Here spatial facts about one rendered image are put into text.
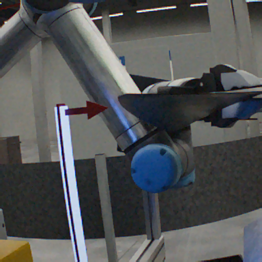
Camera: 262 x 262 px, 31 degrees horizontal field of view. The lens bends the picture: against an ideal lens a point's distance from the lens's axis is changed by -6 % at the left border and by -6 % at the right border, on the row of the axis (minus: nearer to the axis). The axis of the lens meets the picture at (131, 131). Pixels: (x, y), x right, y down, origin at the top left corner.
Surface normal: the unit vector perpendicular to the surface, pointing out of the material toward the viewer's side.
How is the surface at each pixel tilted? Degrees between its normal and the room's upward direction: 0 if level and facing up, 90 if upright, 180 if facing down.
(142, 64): 90
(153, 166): 90
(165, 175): 89
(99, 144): 90
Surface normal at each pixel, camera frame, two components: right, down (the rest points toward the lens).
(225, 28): -0.28, 0.08
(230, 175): 0.40, 0.00
